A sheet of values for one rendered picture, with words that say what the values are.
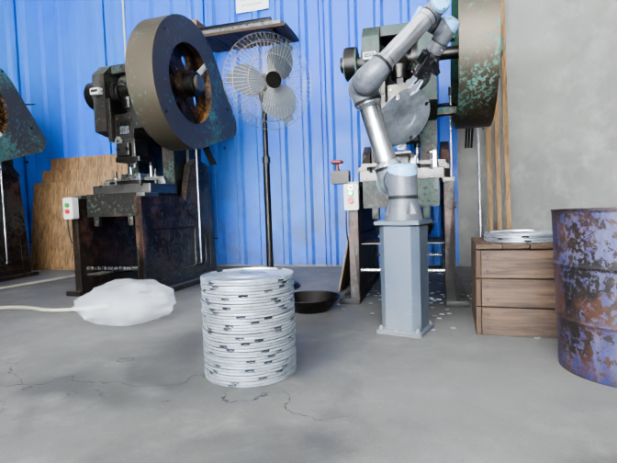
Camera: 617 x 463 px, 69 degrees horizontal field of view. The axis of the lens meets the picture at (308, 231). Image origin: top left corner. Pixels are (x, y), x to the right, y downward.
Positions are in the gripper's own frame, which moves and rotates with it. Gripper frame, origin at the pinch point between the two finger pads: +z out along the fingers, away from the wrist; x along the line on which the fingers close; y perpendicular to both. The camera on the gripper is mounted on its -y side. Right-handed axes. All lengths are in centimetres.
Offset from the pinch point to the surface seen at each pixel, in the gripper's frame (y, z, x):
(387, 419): 93, 26, 122
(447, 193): -19, 30, 38
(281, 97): 10, 56, -80
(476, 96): -29.5, -9.1, 11.5
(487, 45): -22.3, -30.9, 5.4
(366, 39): -7, 0, -52
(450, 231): -19, 43, 52
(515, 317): 8, 30, 106
